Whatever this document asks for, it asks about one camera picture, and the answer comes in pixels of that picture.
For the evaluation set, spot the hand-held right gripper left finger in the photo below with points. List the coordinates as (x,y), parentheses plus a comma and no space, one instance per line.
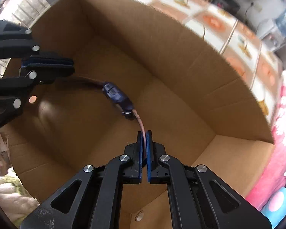
(140,152)

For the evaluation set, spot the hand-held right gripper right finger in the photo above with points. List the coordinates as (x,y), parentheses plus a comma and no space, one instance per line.
(149,152)

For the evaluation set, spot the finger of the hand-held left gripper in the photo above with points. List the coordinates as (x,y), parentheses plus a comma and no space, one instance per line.
(50,71)
(50,59)

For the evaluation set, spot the brown cardboard box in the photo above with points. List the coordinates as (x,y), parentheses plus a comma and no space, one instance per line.
(157,52)

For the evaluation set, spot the white balcony railing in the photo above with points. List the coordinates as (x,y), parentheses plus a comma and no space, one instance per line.
(28,7)

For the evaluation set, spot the beige green fuzzy cloth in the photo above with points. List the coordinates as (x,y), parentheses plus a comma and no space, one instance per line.
(7,195)

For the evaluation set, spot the light blue plush pillow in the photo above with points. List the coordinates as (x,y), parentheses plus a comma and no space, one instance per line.
(276,200)

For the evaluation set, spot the pink floral blanket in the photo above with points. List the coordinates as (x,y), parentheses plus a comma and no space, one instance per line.
(283,114)

